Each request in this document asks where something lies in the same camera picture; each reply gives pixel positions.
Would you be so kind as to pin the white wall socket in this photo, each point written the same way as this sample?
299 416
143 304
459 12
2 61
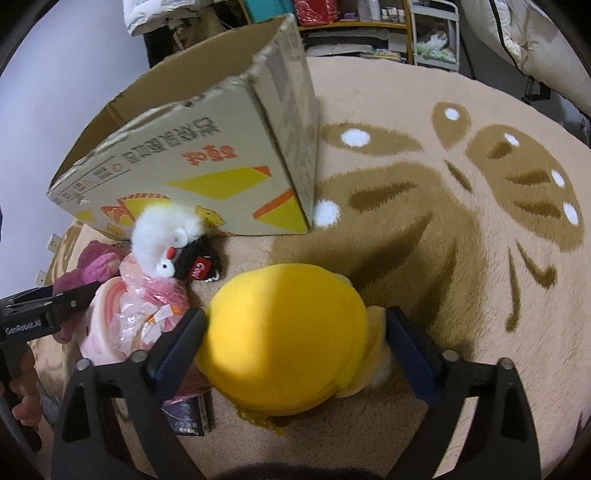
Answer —
52 243

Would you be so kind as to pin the dark small box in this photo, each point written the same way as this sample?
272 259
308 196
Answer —
189 413

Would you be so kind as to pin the cream pillow with black piping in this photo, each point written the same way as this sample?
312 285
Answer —
531 41

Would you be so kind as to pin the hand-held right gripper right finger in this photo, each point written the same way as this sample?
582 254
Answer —
407 351

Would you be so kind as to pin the person's left hand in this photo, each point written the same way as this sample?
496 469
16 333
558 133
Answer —
25 406

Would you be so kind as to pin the wooden shelf unit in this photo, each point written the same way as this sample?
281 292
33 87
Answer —
341 25

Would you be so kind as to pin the magenta plush bear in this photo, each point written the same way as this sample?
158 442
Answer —
87 267

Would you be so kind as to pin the beige patterned fluffy rug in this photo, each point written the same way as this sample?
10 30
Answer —
415 240

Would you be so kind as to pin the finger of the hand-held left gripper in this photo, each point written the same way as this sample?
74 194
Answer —
76 299

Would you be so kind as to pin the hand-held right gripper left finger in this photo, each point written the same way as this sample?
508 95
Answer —
179 347

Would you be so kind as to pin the printed cardboard box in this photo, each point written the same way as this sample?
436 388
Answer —
194 152

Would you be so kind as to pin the red bag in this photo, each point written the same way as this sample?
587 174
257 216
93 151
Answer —
316 10

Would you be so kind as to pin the white quilted bedding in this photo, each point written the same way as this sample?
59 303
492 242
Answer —
161 14

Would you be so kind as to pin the white trolley cart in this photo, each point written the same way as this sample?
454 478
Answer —
436 37

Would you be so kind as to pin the white and black plush penguin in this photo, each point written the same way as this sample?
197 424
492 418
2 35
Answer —
161 240

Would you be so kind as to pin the pink plush in plastic bag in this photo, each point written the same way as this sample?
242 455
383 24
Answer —
134 309

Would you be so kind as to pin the yellow plush toy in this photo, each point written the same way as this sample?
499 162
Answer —
281 337

